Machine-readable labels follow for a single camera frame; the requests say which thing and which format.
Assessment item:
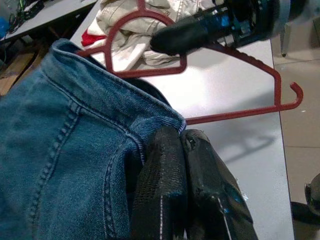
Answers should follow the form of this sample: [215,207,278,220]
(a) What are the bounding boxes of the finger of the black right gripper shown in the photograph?
[149,14,210,58]

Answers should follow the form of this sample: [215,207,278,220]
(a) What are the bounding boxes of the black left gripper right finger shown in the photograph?
[174,128,260,240]

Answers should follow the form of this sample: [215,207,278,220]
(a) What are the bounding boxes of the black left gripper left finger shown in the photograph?
[131,126,189,240]

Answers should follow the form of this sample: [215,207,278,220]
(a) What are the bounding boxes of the beige white jacket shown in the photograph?
[88,0,217,74]

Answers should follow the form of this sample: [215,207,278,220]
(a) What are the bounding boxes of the red plastic hanger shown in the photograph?
[74,0,305,126]

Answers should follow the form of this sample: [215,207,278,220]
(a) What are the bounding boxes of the blue denim jacket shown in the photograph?
[0,38,188,240]

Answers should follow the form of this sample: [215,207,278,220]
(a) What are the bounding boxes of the grey metal chair leg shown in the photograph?
[279,23,289,57]

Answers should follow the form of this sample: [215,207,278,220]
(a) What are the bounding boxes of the black robot foot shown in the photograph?
[290,173,320,227]

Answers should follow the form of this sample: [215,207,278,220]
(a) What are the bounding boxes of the grey desk black legs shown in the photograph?
[0,0,99,45]

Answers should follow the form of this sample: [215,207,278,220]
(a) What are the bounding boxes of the black green cable bundle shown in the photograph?
[0,0,46,34]

